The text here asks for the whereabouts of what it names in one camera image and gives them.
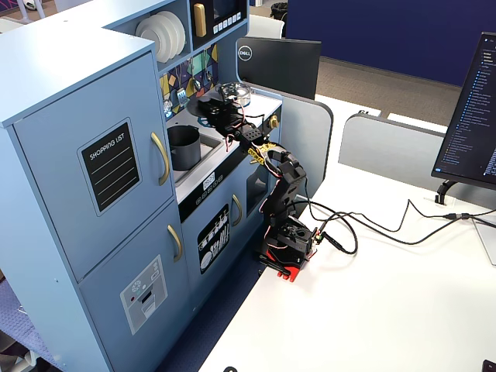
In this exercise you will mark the white chair back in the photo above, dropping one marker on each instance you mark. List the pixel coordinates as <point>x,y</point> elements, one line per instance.
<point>265,27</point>

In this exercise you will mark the steel pot with lid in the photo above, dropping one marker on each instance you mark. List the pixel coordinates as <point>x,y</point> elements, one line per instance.
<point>240,93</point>

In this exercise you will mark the blue freezer door with dispenser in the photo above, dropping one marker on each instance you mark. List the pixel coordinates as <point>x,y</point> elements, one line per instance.
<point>104,294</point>

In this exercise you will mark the black trash bin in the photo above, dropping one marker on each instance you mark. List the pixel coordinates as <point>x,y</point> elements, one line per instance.
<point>280,11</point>

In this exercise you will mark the black phone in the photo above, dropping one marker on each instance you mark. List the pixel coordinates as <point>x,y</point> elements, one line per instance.
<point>490,366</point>

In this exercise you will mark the metal slotted spatula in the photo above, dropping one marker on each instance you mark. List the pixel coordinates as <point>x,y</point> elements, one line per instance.
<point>181,96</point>

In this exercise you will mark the gray plastic pot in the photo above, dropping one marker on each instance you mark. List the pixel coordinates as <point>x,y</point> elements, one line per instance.
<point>185,153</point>

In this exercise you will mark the gray toy sink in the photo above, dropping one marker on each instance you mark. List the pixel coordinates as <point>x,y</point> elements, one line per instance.
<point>209,145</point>

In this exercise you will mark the blue oven door with window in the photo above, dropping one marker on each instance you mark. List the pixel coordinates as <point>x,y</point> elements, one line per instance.
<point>253,186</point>

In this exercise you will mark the blue woven floor mat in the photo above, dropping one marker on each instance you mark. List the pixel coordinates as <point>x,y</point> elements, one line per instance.
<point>23,321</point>

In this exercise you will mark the monitor showing code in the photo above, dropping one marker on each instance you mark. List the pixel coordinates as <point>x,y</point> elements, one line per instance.
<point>472,116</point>

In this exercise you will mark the silver stand plate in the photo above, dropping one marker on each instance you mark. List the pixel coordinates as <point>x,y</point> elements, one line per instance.
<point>488,240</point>

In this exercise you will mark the metal ladle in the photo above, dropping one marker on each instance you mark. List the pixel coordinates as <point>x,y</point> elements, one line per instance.
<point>197,86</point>

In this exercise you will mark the black shopping list sticker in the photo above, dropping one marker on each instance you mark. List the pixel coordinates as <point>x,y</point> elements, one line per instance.
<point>112,170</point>

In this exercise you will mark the tall blue fridge door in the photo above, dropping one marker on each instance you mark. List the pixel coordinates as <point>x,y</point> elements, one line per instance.
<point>46,174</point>

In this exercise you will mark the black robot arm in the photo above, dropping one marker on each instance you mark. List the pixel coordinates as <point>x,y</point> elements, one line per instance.
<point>288,174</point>

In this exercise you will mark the red and black table clamp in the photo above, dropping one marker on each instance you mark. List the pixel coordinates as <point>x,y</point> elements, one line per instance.
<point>292,273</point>

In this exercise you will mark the gold stove knob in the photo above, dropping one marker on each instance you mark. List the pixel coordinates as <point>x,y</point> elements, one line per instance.
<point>274,121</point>

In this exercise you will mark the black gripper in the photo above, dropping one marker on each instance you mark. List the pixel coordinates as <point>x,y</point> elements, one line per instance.
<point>212,109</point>

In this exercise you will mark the gray desk divider panel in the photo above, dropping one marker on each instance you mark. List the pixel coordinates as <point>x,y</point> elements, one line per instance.
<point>306,147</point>
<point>387,151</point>

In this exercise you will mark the blue toy kitchen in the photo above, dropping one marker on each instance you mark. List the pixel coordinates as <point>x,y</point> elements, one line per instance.
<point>58,58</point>

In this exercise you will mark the blue dishwasher door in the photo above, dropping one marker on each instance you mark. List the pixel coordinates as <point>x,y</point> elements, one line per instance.
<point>190,232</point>

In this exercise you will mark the white toy plate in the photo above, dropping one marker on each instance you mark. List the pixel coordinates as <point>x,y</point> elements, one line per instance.
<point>182,33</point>
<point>149,36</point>
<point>173,35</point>

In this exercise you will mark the black Dell monitor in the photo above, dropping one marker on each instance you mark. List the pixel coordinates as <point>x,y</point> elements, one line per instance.
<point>279,66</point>

